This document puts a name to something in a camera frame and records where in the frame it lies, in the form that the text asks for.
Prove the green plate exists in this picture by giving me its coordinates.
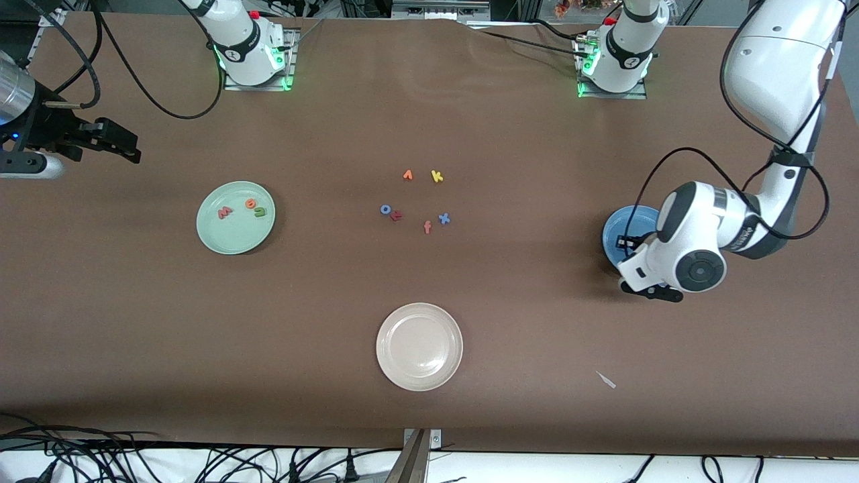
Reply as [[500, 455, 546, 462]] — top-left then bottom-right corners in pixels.
[[196, 181, 276, 256]]

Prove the black table cable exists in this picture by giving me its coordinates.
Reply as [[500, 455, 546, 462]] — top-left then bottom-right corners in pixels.
[[466, 19, 595, 60]]

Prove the beige plate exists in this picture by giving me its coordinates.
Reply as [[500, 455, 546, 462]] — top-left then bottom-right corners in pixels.
[[376, 303, 464, 392]]

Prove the aluminium frame rail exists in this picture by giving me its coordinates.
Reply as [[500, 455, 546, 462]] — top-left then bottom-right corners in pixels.
[[27, 9, 68, 68]]

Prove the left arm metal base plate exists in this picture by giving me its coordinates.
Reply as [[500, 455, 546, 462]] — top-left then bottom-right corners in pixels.
[[577, 37, 648, 100]]

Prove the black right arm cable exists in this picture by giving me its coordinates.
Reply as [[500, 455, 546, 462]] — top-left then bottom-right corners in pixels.
[[23, 0, 225, 120]]

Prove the orange background object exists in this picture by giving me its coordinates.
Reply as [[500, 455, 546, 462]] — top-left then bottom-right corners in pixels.
[[554, 0, 605, 17]]

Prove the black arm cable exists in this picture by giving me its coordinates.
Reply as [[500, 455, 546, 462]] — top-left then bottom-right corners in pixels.
[[629, 0, 831, 242], [23, 0, 225, 120]]

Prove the metal frame beam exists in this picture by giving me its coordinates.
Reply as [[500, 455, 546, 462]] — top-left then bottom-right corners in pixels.
[[391, 0, 492, 22]]

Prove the brown table cover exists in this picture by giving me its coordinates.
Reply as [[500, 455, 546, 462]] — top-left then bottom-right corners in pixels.
[[0, 10, 859, 458]]

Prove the grey metal bar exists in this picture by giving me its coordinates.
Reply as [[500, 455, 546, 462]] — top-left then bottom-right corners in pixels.
[[385, 429, 430, 483]]

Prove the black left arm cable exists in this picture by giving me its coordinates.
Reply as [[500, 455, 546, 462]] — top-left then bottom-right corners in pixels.
[[629, 0, 831, 242]]

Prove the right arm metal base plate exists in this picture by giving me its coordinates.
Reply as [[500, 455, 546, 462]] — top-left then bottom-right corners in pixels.
[[223, 27, 299, 92]]

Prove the blue plate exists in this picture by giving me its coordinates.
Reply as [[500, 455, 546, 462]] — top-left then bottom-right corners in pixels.
[[602, 205, 665, 269]]

